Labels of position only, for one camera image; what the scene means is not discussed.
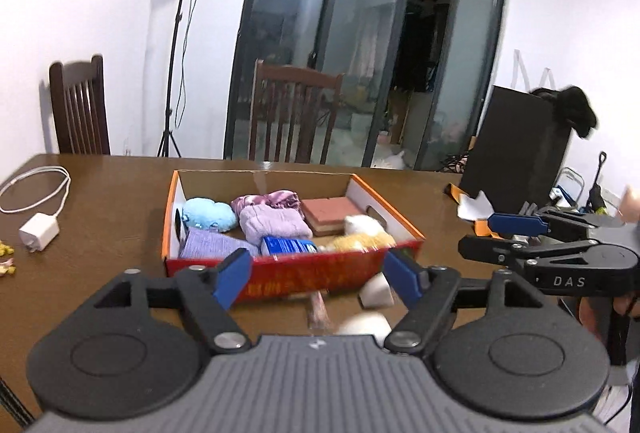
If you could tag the white plush toy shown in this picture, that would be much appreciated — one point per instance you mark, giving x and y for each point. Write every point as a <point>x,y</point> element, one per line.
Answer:
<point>362,224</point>

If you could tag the small yellow toy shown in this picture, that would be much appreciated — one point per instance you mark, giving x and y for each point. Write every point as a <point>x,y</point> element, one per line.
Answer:
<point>5,248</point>
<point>7,268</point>

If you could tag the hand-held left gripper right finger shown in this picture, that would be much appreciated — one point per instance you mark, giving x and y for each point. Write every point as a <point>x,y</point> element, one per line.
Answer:
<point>402,278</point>

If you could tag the white plush piece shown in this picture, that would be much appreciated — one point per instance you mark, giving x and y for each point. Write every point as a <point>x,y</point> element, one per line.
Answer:
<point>362,325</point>
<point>375,293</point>

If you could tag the person's right hand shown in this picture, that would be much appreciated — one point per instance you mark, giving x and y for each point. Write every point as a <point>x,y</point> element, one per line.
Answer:
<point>630,203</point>

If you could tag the white bag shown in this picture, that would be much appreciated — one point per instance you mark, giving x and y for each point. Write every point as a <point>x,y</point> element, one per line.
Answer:
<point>392,160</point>

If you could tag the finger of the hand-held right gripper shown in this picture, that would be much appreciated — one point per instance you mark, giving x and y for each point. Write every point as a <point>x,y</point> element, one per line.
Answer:
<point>480,247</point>
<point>520,224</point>

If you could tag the pink cloth strip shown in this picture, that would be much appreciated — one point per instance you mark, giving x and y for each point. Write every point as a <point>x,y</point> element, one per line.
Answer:
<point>317,308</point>

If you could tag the blue tissue packet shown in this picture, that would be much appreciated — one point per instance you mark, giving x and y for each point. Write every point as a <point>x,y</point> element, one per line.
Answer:
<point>287,245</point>

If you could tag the black cloth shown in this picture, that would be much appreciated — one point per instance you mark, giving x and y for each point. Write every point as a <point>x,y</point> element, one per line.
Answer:
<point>575,108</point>

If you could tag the sliding glass door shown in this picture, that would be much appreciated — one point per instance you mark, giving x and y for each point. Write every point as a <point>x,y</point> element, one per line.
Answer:
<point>290,13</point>

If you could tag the dark wooden chair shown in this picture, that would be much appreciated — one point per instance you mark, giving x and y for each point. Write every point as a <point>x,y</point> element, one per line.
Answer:
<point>295,78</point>
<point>75,70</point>

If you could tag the lavender towel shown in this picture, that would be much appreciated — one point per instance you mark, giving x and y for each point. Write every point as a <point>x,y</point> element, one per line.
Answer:
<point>272,223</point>

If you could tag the orange red cardboard box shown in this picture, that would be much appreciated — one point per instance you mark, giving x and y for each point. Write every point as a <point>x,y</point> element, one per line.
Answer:
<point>300,273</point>

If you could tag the purple satin cloth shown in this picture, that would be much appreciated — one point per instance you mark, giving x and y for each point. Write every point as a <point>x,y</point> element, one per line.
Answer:
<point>270,199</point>

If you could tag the lilac knitted cloth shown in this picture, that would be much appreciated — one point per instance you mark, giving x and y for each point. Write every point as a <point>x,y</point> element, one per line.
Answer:
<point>210,244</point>

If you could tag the blue plush toy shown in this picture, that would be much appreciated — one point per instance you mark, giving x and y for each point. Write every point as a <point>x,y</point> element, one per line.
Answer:
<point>207,213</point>

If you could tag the white charger block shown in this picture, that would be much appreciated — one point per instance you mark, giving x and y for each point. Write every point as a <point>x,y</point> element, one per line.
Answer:
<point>39,233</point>

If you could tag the dark hanging clothes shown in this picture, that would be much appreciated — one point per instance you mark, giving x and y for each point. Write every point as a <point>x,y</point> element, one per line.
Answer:
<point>420,43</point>

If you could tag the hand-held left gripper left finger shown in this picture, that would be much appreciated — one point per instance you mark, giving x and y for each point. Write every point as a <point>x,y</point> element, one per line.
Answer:
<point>232,275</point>

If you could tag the yellow plush toy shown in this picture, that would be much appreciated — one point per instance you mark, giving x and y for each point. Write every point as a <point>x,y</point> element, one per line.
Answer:
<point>360,242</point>

